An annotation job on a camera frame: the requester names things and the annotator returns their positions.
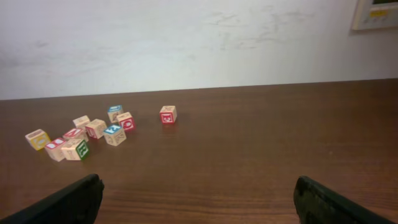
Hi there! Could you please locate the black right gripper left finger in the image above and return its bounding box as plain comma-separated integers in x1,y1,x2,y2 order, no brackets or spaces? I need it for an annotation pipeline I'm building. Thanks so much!
1,174,104,224

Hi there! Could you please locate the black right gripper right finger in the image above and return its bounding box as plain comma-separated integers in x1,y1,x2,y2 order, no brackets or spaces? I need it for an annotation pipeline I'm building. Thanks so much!
294,176,394,224

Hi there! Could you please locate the wooden block green letter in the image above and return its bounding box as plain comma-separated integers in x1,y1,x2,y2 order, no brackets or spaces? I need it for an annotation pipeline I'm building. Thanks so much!
61,139,90,161

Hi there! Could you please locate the wooden block blue number two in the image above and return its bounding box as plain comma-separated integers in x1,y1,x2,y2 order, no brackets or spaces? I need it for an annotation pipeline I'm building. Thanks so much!
103,124,127,146

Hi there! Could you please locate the wooden block red apple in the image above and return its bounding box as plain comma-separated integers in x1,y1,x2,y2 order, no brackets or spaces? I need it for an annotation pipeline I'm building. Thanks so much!
116,112,136,131

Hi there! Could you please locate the wooden block red letter I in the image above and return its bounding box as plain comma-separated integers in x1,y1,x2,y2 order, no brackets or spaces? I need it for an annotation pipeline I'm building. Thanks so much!
45,138,67,162

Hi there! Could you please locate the wooden block red letter A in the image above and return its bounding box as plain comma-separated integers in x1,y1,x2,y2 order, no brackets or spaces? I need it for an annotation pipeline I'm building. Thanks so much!
63,128,89,142

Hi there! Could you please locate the wooden block pineapple yellow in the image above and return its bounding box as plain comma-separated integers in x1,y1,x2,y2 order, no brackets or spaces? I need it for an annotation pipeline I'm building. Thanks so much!
25,129,51,151

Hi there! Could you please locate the wooden block red letter U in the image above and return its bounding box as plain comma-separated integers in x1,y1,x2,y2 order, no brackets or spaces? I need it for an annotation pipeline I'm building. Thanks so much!
85,119,107,139

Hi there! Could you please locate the wooden block blue number five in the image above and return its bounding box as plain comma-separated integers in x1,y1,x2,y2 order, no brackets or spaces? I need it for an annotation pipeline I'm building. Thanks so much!
73,115,91,129

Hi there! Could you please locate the wooden block blue top far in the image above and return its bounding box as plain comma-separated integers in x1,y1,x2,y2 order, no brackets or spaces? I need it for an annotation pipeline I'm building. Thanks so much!
108,105,124,123

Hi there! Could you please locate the wooden block red C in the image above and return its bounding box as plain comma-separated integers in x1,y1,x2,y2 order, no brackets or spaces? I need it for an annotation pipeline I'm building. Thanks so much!
159,106,177,124

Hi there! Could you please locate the white wall panel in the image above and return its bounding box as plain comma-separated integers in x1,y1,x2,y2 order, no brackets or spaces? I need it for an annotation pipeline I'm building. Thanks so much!
351,0,397,30

